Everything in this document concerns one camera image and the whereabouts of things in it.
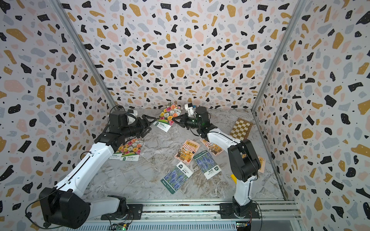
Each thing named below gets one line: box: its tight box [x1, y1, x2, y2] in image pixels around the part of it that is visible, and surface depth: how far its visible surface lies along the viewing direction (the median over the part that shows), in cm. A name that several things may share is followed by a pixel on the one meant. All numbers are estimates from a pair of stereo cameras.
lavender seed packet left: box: [160, 160, 194, 195], surface depth 87 cm
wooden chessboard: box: [229, 117, 253, 142], surface depth 109 cm
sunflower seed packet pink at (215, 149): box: [199, 138, 225, 157], surface depth 100 cm
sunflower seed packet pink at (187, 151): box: [173, 138, 201, 165], surface depth 99 cm
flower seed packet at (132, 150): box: [119, 138, 144, 162], surface depth 97 cm
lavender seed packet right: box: [193, 150, 222, 180], surface depth 93 cm
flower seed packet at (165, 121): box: [153, 102, 184, 133], surface depth 86 cm
